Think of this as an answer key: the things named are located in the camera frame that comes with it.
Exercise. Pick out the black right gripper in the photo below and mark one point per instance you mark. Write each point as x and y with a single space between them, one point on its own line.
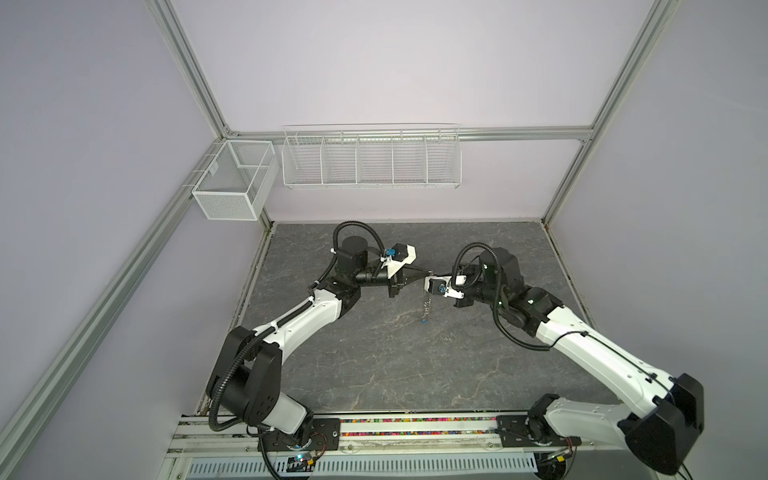
462 303

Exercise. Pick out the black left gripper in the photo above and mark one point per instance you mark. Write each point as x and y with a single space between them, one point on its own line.
396 282

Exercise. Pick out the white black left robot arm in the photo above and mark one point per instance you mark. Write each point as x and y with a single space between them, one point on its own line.
245 384

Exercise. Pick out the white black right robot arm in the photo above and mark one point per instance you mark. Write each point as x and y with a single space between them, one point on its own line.
658 417

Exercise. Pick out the small white mesh basket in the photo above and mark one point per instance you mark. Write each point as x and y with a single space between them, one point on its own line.
237 181

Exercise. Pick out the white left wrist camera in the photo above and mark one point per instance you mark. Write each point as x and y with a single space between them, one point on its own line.
397 257

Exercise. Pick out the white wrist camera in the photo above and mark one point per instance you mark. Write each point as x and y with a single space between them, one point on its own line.
397 257
441 286

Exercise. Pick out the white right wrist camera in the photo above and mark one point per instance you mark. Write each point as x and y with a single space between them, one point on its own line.
441 286

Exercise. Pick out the long white wire basket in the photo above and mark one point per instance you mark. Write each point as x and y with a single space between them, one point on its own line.
366 156

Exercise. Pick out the white vented cable duct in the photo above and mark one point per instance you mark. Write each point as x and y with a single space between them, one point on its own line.
407 466

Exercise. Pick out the aluminium base rail with beads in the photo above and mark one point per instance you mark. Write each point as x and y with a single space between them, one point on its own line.
380 432

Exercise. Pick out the aluminium frame corner post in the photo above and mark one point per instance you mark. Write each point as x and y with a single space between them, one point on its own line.
652 28

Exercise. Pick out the left aluminium frame post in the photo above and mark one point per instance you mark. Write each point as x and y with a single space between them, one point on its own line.
168 22

